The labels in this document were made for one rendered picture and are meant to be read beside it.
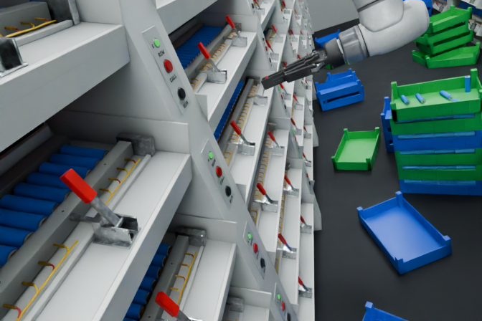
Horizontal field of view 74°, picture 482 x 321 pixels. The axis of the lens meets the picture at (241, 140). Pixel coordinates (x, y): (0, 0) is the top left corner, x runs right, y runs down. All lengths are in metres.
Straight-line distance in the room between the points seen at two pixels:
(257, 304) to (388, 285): 0.73
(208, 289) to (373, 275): 0.94
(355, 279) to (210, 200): 0.95
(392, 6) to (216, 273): 0.71
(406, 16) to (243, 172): 0.53
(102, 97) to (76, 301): 0.26
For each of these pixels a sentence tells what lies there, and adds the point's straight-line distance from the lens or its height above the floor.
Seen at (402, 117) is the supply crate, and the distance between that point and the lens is 1.40.
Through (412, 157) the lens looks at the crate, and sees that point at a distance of 1.54.
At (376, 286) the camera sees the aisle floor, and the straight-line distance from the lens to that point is 1.36.
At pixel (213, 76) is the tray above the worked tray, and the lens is 0.70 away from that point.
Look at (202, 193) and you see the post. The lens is 0.51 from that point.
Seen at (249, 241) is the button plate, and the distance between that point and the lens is 0.64.
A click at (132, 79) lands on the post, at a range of 0.45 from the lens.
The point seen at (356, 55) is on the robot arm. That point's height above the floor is 0.82.
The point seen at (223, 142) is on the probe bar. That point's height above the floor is 0.78.
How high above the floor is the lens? 1.12
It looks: 27 degrees down
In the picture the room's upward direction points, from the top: 23 degrees counter-clockwise
